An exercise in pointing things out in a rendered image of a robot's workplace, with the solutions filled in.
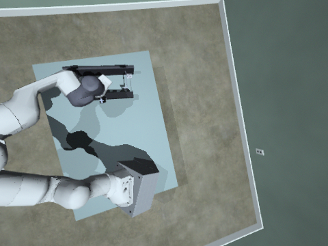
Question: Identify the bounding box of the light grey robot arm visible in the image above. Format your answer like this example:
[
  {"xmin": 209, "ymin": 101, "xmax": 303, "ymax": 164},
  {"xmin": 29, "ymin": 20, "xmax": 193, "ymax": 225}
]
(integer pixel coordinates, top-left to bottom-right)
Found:
[{"xmin": 0, "ymin": 69, "xmax": 134, "ymax": 209}]

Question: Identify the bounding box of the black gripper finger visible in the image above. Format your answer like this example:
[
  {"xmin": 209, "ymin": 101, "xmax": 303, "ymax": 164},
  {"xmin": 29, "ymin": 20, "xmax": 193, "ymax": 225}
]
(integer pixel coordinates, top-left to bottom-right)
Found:
[{"xmin": 100, "ymin": 97, "xmax": 107, "ymax": 103}]

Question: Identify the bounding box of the dark grey rectangular bar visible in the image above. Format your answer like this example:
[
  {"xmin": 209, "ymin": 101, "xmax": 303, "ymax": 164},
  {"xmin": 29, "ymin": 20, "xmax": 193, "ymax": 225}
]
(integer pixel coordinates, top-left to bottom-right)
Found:
[{"xmin": 95, "ymin": 90, "xmax": 133, "ymax": 100}]

